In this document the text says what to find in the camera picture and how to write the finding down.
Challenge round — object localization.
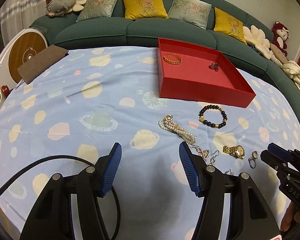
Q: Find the gold wristwatch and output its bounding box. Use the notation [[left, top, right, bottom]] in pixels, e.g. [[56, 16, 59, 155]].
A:
[[223, 145, 245, 160]]

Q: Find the black bead bracelet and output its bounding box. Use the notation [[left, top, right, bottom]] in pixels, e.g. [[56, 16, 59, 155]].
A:
[[198, 104, 228, 129]]

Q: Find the silver pendant necklace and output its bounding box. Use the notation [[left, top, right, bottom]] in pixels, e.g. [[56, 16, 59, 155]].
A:
[[191, 144, 211, 159]]

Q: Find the silver blue-dial wristwatch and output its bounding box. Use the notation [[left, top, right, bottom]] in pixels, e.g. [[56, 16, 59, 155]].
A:
[[209, 62, 219, 72]]

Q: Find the pearl bracelet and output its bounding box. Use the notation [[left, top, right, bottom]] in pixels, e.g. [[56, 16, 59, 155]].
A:
[[157, 114, 198, 145]]

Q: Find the gold chain bracelet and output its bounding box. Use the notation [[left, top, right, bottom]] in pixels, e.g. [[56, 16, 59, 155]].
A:
[[163, 53, 183, 66]]

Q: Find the silver drop earring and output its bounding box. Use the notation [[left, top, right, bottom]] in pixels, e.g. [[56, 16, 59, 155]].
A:
[[209, 150, 220, 166]]

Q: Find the person's hand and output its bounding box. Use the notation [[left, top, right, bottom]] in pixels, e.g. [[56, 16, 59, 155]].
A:
[[280, 202, 300, 232]]

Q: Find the cream knotted blanket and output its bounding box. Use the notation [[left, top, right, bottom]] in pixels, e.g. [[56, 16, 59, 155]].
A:
[[281, 61, 300, 90]]

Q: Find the beige round plush cushion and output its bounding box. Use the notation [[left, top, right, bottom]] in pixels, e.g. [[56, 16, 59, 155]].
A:
[[269, 43, 288, 67]]

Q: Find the light blue planet tablecloth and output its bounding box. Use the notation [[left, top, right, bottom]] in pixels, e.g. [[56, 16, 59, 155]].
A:
[[0, 47, 300, 239]]

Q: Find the cream flower cushion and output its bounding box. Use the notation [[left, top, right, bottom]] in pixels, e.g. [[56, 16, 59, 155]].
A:
[[243, 25, 271, 60]]

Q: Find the red monkey plush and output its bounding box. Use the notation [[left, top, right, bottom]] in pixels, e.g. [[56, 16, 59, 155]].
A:
[[272, 21, 290, 57]]

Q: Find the red shallow cardboard box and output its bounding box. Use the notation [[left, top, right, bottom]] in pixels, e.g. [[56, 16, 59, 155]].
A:
[[157, 38, 256, 108]]

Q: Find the right yellow embroidered cushion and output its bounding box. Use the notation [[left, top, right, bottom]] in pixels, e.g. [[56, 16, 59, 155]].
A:
[[213, 7, 247, 44]]

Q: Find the yellow embroidered cushion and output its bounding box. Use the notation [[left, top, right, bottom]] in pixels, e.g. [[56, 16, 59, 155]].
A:
[[213, 7, 247, 44], [123, 0, 168, 20]]

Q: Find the brown notebook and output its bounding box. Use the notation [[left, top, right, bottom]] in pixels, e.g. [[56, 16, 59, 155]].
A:
[[18, 45, 68, 85]]

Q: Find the right grey-green embroidered cushion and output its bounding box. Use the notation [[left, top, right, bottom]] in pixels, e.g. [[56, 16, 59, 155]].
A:
[[168, 0, 212, 30]]

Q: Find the grey-green embroidered cushion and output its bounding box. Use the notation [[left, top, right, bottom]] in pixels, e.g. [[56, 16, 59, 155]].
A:
[[168, 0, 212, 30], [76, 0, 117, 23]]

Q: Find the white round wood-face appliance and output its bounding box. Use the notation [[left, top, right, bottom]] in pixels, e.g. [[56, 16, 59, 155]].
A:
[[0, 28, 48, 89]]

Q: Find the left yellow embroidered cushion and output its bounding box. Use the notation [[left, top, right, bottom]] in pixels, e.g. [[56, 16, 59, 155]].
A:
[[123, 0, 168, 20]]

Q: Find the dark green sectional sofa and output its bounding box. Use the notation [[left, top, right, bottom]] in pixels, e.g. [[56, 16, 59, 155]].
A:
[[32, 0, 300, 122]]

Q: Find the grey pig plush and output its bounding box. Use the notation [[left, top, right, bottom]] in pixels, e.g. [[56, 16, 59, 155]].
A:
[[46, 0, 76, 18]]

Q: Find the white sheer curtain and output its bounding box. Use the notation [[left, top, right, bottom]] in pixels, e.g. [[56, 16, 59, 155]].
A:
[[0, 0, 46, 44]]

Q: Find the left grey-green embroidered cushion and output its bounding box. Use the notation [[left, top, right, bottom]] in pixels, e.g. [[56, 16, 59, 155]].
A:
[[76, 0, 117, 23]]

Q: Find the black cable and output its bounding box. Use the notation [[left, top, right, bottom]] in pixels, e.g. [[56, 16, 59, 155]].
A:
[[0, 154, 122, 240]]

